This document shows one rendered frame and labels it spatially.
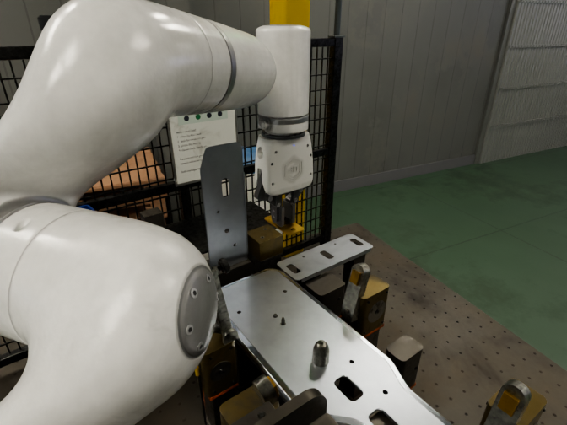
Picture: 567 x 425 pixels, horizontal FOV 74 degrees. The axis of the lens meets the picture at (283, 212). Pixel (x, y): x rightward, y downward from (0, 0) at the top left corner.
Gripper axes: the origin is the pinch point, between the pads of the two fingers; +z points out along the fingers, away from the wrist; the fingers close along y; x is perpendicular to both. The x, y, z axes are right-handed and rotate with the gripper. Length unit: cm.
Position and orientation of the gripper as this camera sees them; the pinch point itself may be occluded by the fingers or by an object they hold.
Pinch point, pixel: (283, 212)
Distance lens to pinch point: 71.4
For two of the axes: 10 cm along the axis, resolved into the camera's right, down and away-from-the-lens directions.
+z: 0.0, 9.0, 4.4
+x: -5.9, -3.6, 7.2
